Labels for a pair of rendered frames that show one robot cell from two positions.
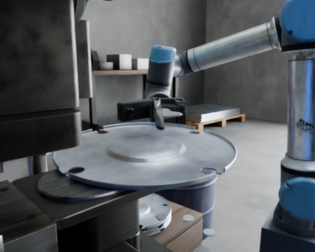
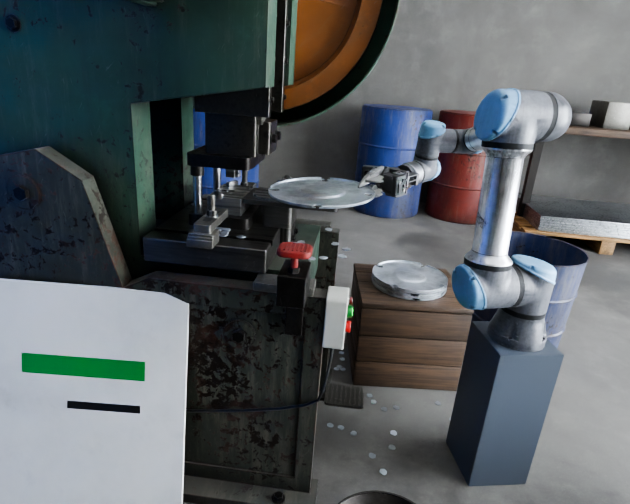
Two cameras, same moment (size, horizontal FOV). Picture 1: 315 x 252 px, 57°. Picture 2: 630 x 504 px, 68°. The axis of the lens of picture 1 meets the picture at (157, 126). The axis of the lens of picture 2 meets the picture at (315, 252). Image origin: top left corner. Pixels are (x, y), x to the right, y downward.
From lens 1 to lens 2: 100 cm
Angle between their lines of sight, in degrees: 46
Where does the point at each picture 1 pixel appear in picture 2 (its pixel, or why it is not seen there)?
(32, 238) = (232, 200)
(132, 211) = (284, 214)
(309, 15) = (486, 116)
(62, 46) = (249, 133)
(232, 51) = not seen: hidden behind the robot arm
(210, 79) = not seen: outside the picture
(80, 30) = (264, 126)
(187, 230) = (443, 313)
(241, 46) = not seen: hidden behind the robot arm
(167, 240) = (410, 307)
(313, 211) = (465, 298)
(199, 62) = (471, 142)
